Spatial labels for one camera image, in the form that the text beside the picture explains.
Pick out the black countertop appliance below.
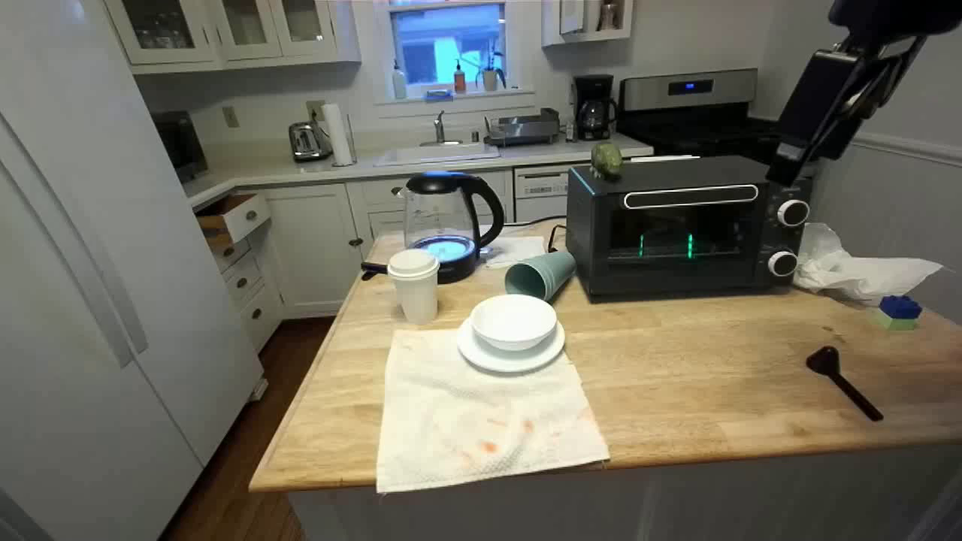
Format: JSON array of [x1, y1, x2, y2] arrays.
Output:
[[151, 109, 209, 187]]

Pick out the white paper cup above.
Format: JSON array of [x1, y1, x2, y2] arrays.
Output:
[[384, 246, 444, 324]]

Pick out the glass electric kettle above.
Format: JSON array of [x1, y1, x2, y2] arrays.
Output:
[[400, 169, 509, 286]]

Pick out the black and steel stove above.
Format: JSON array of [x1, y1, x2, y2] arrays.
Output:
[[617, 67, 783, 163]]

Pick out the white stained cloth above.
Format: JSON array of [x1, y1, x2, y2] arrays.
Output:
[[373, 329, 613, 496]]

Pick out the white paper towel roll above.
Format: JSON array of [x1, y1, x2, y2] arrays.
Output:
[[316, 101, 358, 169]]

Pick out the white plate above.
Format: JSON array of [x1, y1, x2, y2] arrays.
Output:
[[453, 317, 568, 379]]

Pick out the white open wall shelf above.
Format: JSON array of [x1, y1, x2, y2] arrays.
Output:
[[537, 0, 637, 49]]

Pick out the silver toaster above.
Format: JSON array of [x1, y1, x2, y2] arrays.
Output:
[[285, 117, 336, 165]]

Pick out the white refrigerator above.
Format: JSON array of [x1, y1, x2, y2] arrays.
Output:
[[0, 0, 265, 541]]

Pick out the white glass-door wall cabinets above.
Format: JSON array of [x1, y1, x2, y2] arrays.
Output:
[[101, 0, 361, 74]]

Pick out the teal plastic cup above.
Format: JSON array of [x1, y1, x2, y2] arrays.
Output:
[[502, 250, 579, 305]]

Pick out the white base cabinets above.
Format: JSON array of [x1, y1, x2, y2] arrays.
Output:
[[188, 163, 596, 355]]

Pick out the blue and green sponge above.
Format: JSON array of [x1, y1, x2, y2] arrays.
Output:
[[869, 292, 927, 335]]

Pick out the open wooden drawer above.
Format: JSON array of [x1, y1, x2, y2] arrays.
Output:
[[194, 190, 273, 250]]

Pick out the kitchen window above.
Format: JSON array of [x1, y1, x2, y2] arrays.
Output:
[[377, 0, 524, 103]]

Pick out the small green object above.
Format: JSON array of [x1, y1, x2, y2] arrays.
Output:
[[589, 141, 627, 180]]

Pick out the white kitchen island base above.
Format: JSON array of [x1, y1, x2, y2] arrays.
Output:
[[285, 440, 962, 541]]

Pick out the crumpled white paper towel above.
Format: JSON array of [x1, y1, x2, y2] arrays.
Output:
[[793, 221, 945, 308]]

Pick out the black spatula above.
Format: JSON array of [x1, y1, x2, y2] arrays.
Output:
[[804, 342, 887, 425]]

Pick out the black toaster oven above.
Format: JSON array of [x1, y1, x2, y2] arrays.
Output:
[[564, 155, 814, 305]]

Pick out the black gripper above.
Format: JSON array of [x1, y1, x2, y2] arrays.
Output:
[[767, 42, 865, 190]]

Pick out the white kitchen sink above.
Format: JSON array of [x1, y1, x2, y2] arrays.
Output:
[[373, 141, 504, 169]]

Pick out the black coffee maker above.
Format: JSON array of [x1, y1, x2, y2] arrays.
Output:
[[572, 71, 618, 145]]

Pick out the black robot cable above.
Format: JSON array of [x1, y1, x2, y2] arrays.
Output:
[[838, 32, 928, 145]]

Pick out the dark dish rack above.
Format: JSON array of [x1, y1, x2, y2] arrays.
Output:
[[480, 107, 564, 152]]

